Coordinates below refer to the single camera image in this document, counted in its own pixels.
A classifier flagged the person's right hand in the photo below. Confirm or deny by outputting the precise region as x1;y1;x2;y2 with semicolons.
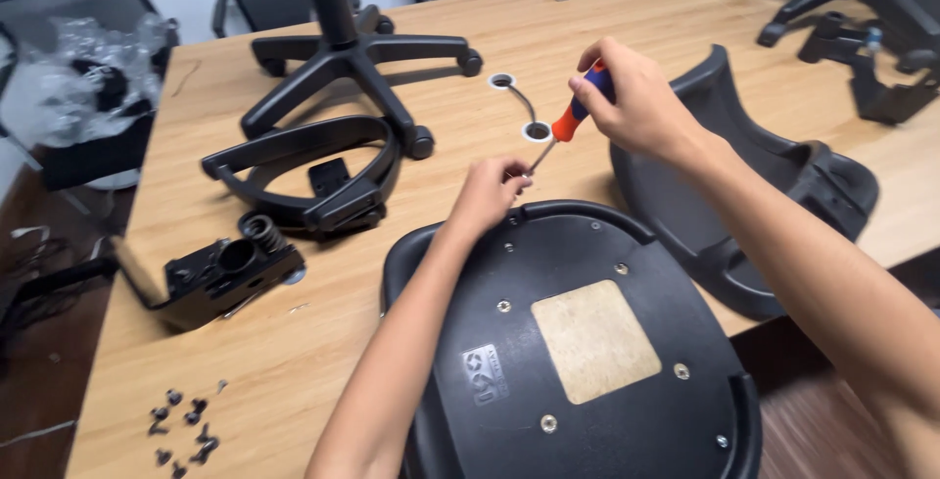
568;37;709;164

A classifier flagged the person's left hand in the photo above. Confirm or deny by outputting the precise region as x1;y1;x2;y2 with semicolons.
446;156;534;234

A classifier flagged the orange and blue screwdriver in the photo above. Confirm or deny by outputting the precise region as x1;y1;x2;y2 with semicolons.
526;59;616;176

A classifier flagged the black chair seat pan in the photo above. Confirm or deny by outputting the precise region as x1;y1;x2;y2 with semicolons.
380;200;763;479

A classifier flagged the black five-star chair base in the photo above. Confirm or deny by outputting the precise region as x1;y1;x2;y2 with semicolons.
241;0;484;161

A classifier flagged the black chair armrest loop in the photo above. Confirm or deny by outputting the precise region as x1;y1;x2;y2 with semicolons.
201;115;403;235

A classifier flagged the black chair back shell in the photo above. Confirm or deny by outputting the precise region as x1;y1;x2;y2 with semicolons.
610;44;880;320

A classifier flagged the black chair tilt mechanism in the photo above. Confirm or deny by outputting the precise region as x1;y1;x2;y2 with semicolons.
110;212;306;333

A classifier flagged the group of black screws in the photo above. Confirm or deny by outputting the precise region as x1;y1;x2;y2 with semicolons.
147;379;230;479

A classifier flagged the clear plastic wrapping heap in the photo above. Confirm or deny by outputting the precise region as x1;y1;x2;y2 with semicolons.
15;13;180;148

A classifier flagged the black armrest bracket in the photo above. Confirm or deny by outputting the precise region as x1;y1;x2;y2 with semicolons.
308;158;353;198

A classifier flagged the black chair mechanism bracket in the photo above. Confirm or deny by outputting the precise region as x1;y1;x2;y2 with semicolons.
798;10;940;126

